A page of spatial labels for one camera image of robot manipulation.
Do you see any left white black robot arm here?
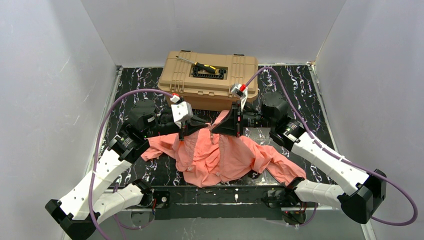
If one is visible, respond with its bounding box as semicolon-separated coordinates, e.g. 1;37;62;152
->
45;99;207;240

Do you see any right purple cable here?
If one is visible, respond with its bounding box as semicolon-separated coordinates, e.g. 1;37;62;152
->
244;66;419;227

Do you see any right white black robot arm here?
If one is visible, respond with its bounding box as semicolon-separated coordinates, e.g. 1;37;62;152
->
212;92;386;224

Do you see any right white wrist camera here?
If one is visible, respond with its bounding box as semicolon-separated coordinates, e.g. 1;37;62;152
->
230;83;248;110

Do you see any black toolbox handle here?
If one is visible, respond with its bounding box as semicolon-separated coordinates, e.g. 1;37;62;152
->
190;66;228;80

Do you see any black yellow screwdriver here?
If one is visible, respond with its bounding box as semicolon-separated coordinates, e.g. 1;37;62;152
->
175;55;218;74

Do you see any pink jacket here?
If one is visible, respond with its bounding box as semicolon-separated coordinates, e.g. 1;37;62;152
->
141;110;306;187

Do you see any tan plastic toolbox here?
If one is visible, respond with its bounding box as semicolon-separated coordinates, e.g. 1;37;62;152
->
157;50;259;112

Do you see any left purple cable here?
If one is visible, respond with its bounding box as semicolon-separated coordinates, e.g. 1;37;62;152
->
88;88;176;240

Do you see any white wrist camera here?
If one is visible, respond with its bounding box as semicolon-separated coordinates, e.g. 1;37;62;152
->
170;93;193;129
230;83;248;110

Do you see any purple cable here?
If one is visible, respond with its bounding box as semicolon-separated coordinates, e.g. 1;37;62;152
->
88;88;176;240
244;66;419;227

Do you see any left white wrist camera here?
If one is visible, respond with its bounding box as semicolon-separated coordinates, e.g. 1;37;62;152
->
170;93;193;129

